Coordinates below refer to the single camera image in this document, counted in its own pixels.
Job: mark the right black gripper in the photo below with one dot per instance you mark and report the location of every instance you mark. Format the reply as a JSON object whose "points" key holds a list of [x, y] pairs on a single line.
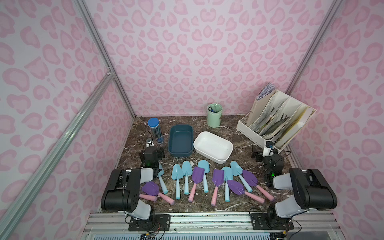
{"points": [[261, 154]]}

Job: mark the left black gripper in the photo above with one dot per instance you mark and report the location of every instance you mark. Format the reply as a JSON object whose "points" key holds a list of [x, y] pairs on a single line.
{"points": [[149, 149]]}

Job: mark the dark teal storage box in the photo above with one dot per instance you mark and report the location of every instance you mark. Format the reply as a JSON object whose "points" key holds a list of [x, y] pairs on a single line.
{"points": [[181, 141]]}

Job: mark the blue shovel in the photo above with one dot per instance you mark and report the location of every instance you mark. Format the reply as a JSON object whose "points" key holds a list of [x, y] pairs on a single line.
{"points": [[205, 165], [162, 183], [187, 171], [177, 174]]}

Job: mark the white storage box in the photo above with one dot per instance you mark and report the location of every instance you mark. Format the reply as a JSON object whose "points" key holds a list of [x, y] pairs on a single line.
{"points": [[213, 147]]}

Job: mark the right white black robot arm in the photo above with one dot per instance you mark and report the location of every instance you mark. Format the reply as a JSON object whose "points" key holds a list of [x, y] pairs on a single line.
{"points": [[311, 191]]}

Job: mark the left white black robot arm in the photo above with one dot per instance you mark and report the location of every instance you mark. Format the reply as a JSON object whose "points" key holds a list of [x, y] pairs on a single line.
{"points": [[123, 188]]}

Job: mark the square purple shovel far left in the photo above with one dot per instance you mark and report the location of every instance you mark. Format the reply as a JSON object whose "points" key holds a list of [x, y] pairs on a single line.
{"points": [[151, 188]]}

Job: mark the blue lid pen tube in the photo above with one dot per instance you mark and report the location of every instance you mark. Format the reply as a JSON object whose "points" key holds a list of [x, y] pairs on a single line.
{"points": [[155, 127]]}

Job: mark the blue shovel right angled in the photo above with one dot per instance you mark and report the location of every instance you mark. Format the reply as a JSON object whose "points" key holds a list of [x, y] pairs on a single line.
{"points": [[238, 171]]}

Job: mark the pointed purple shovel right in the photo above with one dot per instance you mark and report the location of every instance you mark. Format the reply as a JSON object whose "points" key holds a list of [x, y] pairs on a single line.
{"points": [[238, 189]]}

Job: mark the blue shovel right vertical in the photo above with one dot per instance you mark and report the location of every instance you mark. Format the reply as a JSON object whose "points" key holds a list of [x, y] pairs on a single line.
{"points": [[228, 175]]}

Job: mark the white file organizer rack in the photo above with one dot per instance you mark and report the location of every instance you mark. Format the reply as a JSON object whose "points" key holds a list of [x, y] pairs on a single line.
{"points": [[274, 119]]}

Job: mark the green pen cup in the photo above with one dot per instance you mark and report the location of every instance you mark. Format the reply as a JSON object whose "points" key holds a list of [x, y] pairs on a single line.
{"points": [[214, 112]]}

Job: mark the round purple shovel pink handle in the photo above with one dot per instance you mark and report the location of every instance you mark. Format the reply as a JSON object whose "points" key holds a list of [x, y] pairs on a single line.
{"points": [[148, 197]]}

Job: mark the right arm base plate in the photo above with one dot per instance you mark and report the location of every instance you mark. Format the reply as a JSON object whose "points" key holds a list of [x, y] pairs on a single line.
{"points": [[264, 222]]}

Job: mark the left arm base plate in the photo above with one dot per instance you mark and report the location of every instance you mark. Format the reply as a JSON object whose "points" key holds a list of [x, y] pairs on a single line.
{"points": [[155, 222]]}

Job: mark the aluminium frame rail front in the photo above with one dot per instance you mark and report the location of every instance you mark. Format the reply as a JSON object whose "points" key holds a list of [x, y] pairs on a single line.
{"points": [[214, 226]]}

